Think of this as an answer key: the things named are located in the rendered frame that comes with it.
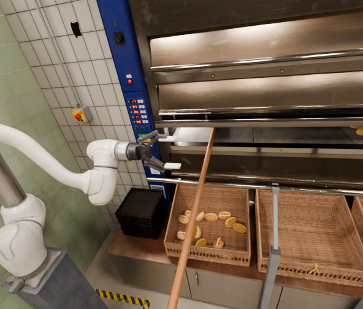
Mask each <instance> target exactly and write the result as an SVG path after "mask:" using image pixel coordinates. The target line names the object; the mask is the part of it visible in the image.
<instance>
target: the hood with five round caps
mask: <svg viewBox="0 0 363 309"><path fill-rule="evenodd" d="M140 6H141V9H142V15H143V22H144V25H145V32H146V35H147V36H154V35H158V34H167V33H172V32H181V31H190V30H195V29H204V28H212V27H218V26H227V25H236V24H241V23H249V22H254V21H263V20H272V19H277V18H286V17H295V16H300V15H309V14H314V13H323V12H331V11H336V10H345V9H354V8H360V7H363V0H140Z"/></svg>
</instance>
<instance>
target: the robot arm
mask: <svg viewBox="0 0 363 309"><path fill-rule="evenodd" d="M153 136H155V138H153V139H152V140H151V141H150V142H149V143H148V144H147V145H146V144H144V143H143V141H145V140H147V139H149V138H151V137H153ZM176 139H177V136H167V135H166V134H159V133H158V130H155V131H153V132H151V133H149V134H147V135H145V136H143V137H139V138H138V139H137V141H138V142H139V143H132V142H124V141H117V140H111V139H105V140H96V141H94V142H91V143H90V144H89V145H88V147H87V150H86V152H87V155H88V156H89V158H90V159H92V160H93V161H94V169H92V170H88V171H87V172H85V173H83V174H75V173H72V172H70V171H68V170H67V169H66V168H65V167H63V166H62V165H61V164H60V163H59V162H58V161H57V160H56V159H55V158H54V157H53V156H52V155H51V154H49V153H48V152H47V151H46V150H45V149H44V148H42V147H41V146H40V145H39V144H38V143H37V142H36V141H35V140H34V139H32V138H31V137H30V136H28V135H26V134H25V133H23V132H21V131H19V130H17V129H14V128H11V127H8V126H5V125H3V124H0V143H1V144H6V145H10V146H12V147H14V148H16V149H18V150H20V151H21V152H22V153H24V154H25V155H26V156H27V157H29V158H30V159H31V160H33V161H34V162H35V163H36V164H37V165H38V166H40V167H41V168H43V169H44V170H45V171H46V172H47V173H49V174H50V175H51V176H52V177H53V178H55V179H57V180H58V181H60V182H61V183H63V184H65V185H68V186H71V187H74V188H78V189H81V190H82V191H83V192H84V193H85V194H88V195H89V200H90V202H91V203H92V204H93V205H106V204H108V203H109V202H110V201H111V200H112V198H113V195H114V193H115V189H116V185H117V176H118V175H117V171H118V165H119V163H120V161H127V162H130V161H132V160H136V161H138V160H144V166H147V167H151V168H152V169H155V170H157V171H159V172H162V173H164V172H165V170H166V169H169V170H172V169H180V166H181V164H174V163H166V164H164V163H163V162H161V161H160V160H158V159H156V158H155V157H154V156H153V153H152V151H151V148H150V146H151V145H153V144H154V143H155V142H156V141H157V140H158V141H170V142H174V141H176ZM150 158H151V159H150ZM0 202H1V203H2V207H1V209H0V212H1V215H2V218H3V220H4V224H5V226H3V227H2V228H0V264H1V265H2V266H3V267H4V268H5V269H6V270H7V271H9V272H10V273H11V275H10V276H9V277H8V278H7V282H8V283H13V285H12V286H11V288H10V289H9V293H12V294H15V293H16V292H17V291H18V290H19V289H20V288H21V287H22V286H23V285H27V286H30V287H32V288H33V289H36V288H37V287H38V286H39V285H40V283H41V281H42V279H43V278H44V276H45V275H46V274H47V272H48V271H49V270H50V268H51V267H52V265H53V264H54V263H55V261H56V260H57V259H58V258H59V257H60V256H61V255H62V252H61V251H52V250H48V249H46V247H45V246H44V240H43V234H42V231H43V228H44V224H45V218H46V207H45V204H44V203H43V202H42V201H41V200H40V199H39V198H37V197H35V196H34V195H32V194H29V193H25V192H24V190H23V188H22V187H21V186H20V184H19V182H18V181H17V179H16V178H15V176H14V174H13V173H12V171H11V169H10V168H9V166H8V165H7V163H6V162H5V160H4V158H3V157H2V155H1V154H0Z"/></svg>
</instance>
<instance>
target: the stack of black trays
mask: <svg viewBox="0 0 363 309"><path fill-rule="evenodd" d="M163 192H164V191H163V190H157V189H143V188H131V189H130V190H129V192H128V193H127V195H126V197H125V198H124V200H123V201H122V203H121V205H120V206H119V207H118V209H117V211H116V212H115V215H116V217H117V218H116V219H119V220H118V222H119V223H120V225H121V229H122V231H123V233H124V235H131V236H135V237H143V238H150V239H155V240H157V239H158V236H159V233H160V231H161V228H162V225H163V223H164V220H165V218H166V215H167V212H168V209H167V207H166V200H165V197H164V195H163Z"/></svg>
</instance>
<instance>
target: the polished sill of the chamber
mask: <svg viewBox="0 0 363 309"><path fill-rule="evenodd" d="M167 147H168V150H189V151H207V147H208V142H169V144H168V146H167ZM211 151H239V152H265V153H315V154H341V155H363V144H331V143H238V142H213V145H212V150H211Z"/></svg>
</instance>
